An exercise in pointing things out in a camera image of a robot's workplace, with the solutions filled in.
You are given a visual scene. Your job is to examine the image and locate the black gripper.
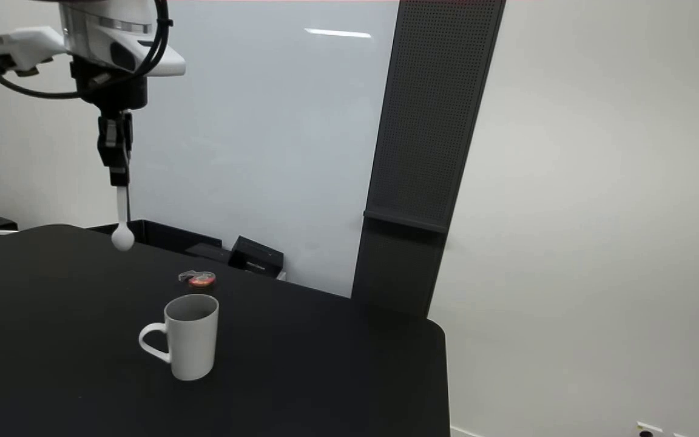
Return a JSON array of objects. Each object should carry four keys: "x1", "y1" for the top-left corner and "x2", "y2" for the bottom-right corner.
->
[{"x1": 70, "y1": 58, "x2": 149, "y2": 187}]

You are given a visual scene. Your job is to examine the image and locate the white plastic spoon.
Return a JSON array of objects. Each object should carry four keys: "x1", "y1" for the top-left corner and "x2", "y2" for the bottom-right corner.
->
[{"x1": 111, "y1": 187, "x2": 135, "y2": 253}]

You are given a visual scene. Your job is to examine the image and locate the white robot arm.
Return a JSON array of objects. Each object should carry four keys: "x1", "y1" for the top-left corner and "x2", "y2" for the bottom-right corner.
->
[{"x1": 48, "y1": 0, "x2": 187, "y2": 187}]

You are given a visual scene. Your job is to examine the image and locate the red tape roll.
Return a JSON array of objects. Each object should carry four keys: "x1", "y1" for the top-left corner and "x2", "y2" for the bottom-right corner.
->
[{"x1": 176, "y1": 270, "x2": 216, "y2": 288}]

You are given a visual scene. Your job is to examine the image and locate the small black box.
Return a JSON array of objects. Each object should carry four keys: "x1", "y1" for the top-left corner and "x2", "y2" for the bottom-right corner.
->
[{"x1": 229, "y1": 235, "x2": 283, "y2": 277}]

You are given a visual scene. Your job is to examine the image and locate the white ceramic mug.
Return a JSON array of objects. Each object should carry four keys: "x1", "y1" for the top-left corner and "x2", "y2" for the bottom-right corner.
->
[{"x1": 139, "y1": 293, "x2": 221, "y2": 382}]

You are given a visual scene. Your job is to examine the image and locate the black vertical pillar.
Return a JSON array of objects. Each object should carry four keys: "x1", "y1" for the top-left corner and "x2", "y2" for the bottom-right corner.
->
[{"x1": 351, "y1": 0, "x2": 508, "y2": 317}]

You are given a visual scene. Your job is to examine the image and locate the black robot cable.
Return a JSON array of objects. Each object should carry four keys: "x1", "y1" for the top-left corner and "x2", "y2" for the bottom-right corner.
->
[{"x1": 0, "y1": 0, "x2": 173, "y2": 102}]

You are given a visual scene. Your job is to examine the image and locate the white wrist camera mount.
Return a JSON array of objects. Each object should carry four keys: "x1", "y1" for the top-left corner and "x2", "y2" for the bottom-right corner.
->
[{"x1": 0, "y1": 26, "x2": 68, "y2": 76}]

